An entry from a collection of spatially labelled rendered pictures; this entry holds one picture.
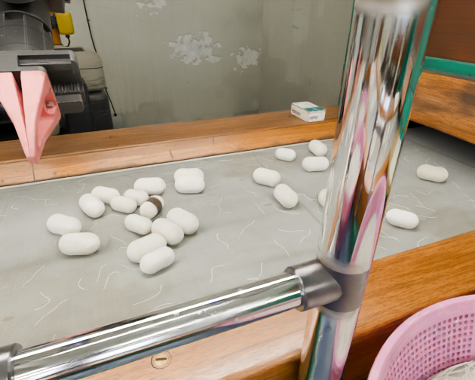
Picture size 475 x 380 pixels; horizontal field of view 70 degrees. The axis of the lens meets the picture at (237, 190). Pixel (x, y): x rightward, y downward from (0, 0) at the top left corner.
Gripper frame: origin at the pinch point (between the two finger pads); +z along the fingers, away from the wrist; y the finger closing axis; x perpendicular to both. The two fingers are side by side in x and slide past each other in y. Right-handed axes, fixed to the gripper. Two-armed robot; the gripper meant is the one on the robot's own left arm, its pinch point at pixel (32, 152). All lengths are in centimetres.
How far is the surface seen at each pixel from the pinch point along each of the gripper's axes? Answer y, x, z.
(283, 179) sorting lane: 27.9, 7.2, 3.9
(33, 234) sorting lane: -1.8, 6.3, 5.7
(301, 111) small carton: 39.6, 13.9, -10.9
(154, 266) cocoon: 8.7, -1.3, 13.1
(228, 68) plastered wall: 97, 153, -147
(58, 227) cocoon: 0.9, 4.0, 6.2
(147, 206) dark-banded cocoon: 9.5, 3.9, 5.7
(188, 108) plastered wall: 64, 172, -128
